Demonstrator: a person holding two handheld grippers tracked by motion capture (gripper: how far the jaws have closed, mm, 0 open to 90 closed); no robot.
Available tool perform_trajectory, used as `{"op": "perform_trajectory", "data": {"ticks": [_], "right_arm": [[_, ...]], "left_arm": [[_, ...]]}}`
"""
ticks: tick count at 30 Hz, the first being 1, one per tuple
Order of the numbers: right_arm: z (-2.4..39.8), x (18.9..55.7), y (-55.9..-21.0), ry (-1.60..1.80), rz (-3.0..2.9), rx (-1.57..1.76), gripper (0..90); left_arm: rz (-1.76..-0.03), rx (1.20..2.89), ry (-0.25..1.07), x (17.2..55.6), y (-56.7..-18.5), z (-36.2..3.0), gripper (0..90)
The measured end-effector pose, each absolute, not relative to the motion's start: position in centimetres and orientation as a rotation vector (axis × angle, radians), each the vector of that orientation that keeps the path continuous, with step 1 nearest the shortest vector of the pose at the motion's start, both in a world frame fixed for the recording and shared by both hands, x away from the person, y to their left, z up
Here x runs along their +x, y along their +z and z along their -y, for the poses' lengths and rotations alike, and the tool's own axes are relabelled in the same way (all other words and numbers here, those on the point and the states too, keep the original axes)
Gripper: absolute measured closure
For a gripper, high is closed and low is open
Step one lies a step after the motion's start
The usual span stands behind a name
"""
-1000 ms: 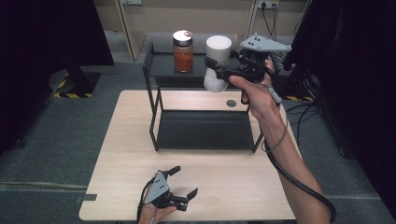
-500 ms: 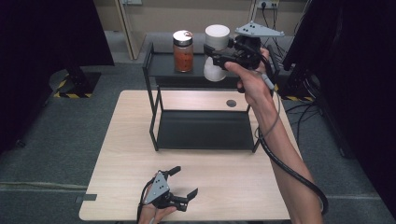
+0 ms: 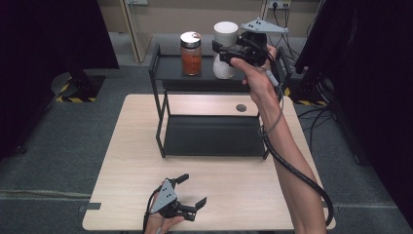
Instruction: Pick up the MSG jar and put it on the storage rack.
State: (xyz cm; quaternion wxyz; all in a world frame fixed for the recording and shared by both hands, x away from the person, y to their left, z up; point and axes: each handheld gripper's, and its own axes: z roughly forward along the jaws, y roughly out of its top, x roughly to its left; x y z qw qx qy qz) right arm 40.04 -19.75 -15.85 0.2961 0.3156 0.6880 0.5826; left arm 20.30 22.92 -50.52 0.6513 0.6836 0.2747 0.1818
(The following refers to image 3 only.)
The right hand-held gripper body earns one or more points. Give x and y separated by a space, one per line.
253 48

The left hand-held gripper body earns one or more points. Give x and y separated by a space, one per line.
165 198

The silver-lid glass jar orange spice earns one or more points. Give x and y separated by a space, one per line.
191 58

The black metal two-tier rack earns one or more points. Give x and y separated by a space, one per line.
211 136

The person's left hand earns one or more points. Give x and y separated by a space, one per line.
159 224

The person's right hand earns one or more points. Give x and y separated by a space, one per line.
259 84

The dark round table grommet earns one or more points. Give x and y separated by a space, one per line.
241 108

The black tape strip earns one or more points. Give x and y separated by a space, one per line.
91 206

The black curtain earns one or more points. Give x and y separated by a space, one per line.
373 81
39 65

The black stand base striped tape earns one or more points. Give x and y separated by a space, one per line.
81 87

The white wall socket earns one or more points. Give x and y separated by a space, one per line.
279 4
138 2

